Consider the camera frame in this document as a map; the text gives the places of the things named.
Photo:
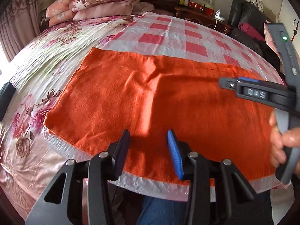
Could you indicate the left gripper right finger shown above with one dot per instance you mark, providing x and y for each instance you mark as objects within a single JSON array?
[{"x": 192, "y": 166}]

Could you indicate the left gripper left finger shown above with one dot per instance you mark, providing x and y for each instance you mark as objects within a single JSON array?
[{"x": 103, "y": 167}]

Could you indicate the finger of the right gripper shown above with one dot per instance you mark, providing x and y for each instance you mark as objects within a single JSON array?
[{"x": 247, "y": 79}]

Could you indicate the orange pants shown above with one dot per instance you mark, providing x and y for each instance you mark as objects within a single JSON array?
[{"x": 150, "y": 95}]

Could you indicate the right hand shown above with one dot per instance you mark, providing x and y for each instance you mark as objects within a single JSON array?
[{"x": 291, "y": 138}]

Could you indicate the pink floral pillow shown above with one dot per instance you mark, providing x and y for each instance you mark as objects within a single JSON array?
[{"x": 270, "y": 42}]

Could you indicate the magenta cushion on chair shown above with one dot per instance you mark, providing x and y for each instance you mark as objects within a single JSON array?
[{"x": 250, "y": 31}]

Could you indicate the person's blue jeans legs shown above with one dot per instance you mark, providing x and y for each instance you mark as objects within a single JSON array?
[{"x": 160, "y": 211}]

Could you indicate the black leather armchair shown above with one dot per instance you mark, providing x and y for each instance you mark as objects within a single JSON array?
[{"x": 245, "y": 11}]

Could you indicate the red cup on nightstand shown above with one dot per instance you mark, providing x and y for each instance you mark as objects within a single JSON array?
[{"x": 209, "y": 12}]

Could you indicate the dark wooden nightstand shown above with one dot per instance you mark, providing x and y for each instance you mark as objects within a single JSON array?
[{"x": 199, "y": 18}]

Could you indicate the pink checkered table cloth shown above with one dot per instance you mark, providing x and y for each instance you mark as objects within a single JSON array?
[{"x": 154, "y": 34}]

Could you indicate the floral bed sheet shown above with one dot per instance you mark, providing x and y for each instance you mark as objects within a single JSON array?
[{"x": 30, "y": 155}]

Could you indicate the black device on bed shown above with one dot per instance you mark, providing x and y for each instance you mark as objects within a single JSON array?
[{"x": 7, "y": 92}]

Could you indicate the folded floral quilt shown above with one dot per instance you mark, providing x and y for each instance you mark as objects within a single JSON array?
[{"x": 77, "y": 10}]

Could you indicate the pink curtain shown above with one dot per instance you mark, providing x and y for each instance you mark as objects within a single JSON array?
[{"x": 19, "y": 26}]

